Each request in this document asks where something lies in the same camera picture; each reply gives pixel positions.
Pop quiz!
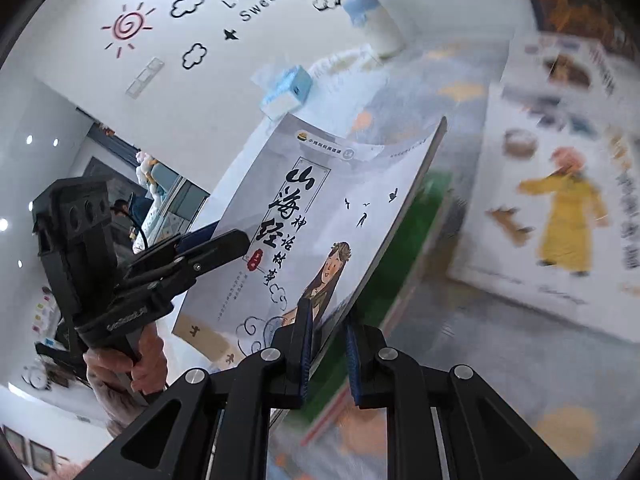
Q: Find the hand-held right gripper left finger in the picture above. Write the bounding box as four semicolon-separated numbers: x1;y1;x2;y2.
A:
81;299;317;480

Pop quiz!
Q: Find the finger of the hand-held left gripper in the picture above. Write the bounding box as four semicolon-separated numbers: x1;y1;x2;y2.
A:
121;229;252;295
131;221;222;267

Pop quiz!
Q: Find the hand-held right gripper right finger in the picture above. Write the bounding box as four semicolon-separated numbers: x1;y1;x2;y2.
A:
344;324;577;480

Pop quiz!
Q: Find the grey cloud-pattern storybook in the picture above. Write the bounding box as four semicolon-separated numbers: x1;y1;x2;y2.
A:
171;112;448;391

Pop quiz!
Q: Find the white book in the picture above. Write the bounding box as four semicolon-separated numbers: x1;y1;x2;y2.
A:
446;30;640;346

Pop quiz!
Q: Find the person's left hand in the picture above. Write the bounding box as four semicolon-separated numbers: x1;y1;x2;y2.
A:
82;322;169;404

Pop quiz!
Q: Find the blue tissue pack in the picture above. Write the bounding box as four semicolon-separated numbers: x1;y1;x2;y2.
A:
252;65;316;122

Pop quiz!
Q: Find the white bottle with blue lid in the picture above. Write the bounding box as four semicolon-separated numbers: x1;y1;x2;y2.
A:
342;0;406;58

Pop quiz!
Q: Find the dark ornate encyclopedia book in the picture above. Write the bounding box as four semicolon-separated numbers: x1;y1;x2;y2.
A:
515;0;640;48

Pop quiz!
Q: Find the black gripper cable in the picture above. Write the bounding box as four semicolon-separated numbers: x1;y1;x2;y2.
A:
125;210;148;251

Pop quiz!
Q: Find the white wall switch panel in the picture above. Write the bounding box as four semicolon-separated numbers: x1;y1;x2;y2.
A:
125;57;165;97

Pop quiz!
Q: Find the small black cloud wall decal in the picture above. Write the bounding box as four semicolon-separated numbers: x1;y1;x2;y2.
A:
181;42;208;70
170;0;206;18

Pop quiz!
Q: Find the red sun wall decal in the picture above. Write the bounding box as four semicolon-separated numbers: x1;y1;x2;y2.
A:
101;2;156;58

